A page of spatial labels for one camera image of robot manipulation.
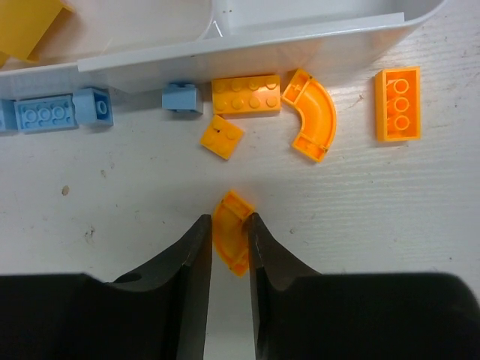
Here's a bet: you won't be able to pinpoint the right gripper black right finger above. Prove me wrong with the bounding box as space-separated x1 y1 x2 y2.
245 214 479 359

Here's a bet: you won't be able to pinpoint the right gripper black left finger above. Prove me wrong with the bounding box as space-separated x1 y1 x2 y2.
1 214 212 359

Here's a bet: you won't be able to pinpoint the small orange curved lego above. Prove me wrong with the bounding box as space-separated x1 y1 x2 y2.
212 190 255 277

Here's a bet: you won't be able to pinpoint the large orange curved lego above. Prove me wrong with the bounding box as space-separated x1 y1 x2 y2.
281 68 337 163

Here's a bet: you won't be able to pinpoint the small orange square plate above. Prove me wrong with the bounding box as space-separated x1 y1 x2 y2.
199 115 245 160

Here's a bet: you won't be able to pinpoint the single light blue lego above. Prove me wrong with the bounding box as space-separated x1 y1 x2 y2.
161 82 203 114

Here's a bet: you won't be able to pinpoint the orange 2x4 lego plate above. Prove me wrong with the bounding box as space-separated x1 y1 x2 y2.
211 75 281 115

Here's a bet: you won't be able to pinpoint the orange 2x3 lego brick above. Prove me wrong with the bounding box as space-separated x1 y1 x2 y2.
374 67 422 143

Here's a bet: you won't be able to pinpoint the yellow 2x3 lego brick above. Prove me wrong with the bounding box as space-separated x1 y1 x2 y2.
1 0 75 67

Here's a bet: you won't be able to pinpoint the light blue lego row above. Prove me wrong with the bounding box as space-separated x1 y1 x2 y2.
1 88 113 134

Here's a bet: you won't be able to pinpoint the white divided plastic tray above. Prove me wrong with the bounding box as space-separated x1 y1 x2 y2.
1 1 443 98

